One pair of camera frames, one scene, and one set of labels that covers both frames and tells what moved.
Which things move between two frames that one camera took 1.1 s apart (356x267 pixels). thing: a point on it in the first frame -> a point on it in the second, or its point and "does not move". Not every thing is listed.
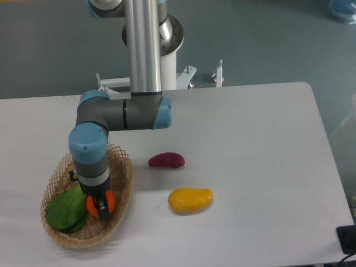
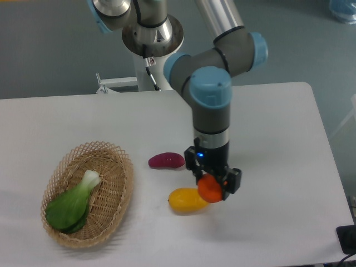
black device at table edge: [347, 238] does not move
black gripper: [99, 198] -> [215, 161]
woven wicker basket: [95, 230] does not move
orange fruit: [92, 207] -> [209, 188]
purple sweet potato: [168, 159] does not move
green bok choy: [68, 212] does not move
